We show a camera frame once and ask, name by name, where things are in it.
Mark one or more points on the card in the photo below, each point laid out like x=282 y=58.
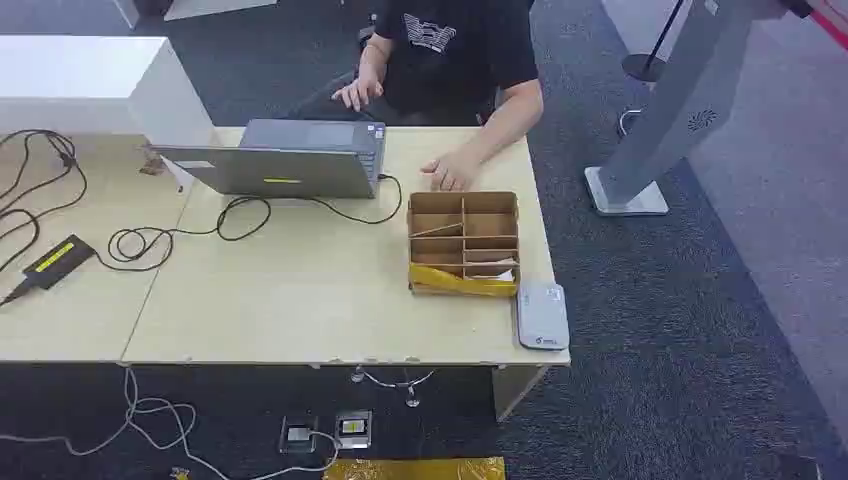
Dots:
x=505 y=275

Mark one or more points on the grey kiosk stand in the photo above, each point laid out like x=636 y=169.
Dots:
x=682 y=99

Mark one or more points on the grey open laptop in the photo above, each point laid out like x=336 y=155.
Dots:
x=285 y=169

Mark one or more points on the person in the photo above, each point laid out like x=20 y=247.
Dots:
x=457 y=66

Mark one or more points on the white cabinet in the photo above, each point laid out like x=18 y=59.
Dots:
x=79 y=79

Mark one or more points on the grey card reader device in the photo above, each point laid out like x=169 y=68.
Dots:
x=543 y=318

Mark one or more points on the wooden compartment card box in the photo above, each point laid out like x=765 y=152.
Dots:
x=437 y=225

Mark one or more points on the black laptop power adapter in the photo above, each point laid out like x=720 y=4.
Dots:
x=56 y=262

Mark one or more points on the black stanchion pole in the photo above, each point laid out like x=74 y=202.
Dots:
x=639 y=66

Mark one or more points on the steel floor socket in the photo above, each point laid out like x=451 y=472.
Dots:
x=353 y=428

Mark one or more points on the red barrier belt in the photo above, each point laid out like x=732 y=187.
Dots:
x=831 y=26

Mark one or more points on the person's left hand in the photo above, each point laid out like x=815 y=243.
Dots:
x=454 y=173

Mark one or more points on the white furniture base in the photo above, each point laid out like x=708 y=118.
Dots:
x=199 y=8

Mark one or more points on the person's right hand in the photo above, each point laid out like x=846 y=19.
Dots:
x=361 y=89

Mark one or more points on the pale desk leg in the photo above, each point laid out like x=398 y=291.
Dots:
x=513 y=391

